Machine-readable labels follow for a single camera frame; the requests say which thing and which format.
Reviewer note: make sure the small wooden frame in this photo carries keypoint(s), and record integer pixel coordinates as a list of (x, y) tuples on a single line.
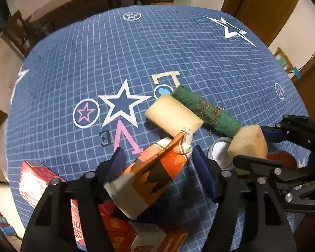
[(283, 59)]

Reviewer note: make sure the green scouring pad roll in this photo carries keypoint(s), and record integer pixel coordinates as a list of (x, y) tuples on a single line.
[(207, 110)]

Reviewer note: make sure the red paper packet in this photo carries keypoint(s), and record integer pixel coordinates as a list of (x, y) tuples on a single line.
[(118, 228)]

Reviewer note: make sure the dark wooden chair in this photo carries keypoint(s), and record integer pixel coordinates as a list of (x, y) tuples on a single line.
[(17, 31)]

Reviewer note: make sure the dark wooden table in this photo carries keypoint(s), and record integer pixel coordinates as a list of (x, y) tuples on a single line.
[(81, 2)]

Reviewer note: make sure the small light blue item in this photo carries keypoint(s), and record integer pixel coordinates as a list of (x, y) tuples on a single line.
[(296, 73)]

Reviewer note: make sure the brown wooden door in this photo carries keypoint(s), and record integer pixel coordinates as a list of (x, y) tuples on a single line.
[(262, 5)]

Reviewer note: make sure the orange and white snack packet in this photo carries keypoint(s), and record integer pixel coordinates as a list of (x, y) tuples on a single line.
[(157, 173)]

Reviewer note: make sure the white plastic bag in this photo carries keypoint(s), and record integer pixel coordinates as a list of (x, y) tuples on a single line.
[(1, 149)]

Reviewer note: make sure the small beige sponge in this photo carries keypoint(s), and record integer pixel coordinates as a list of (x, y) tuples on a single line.
[(248, 143)]

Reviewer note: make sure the red box with white panel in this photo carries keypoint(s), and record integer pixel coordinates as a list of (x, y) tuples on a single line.
[(160, 239)]

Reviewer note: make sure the white round lid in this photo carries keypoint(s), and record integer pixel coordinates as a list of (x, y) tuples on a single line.
[(220, 152)]

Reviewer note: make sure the red apple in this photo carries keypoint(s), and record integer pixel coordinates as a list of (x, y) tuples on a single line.
[(283, 158)]

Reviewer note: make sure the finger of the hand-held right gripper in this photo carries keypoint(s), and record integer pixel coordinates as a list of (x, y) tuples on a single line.
[(270, 135), (252, 162)]

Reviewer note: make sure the large beige sponge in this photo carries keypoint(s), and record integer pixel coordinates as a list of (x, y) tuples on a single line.
[(173, 115)]

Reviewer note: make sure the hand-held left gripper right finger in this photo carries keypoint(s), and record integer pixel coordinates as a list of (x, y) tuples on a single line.
[(203, 173)]

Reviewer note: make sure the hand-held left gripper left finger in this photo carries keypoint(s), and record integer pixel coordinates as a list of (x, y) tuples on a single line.
[(115, 165)]

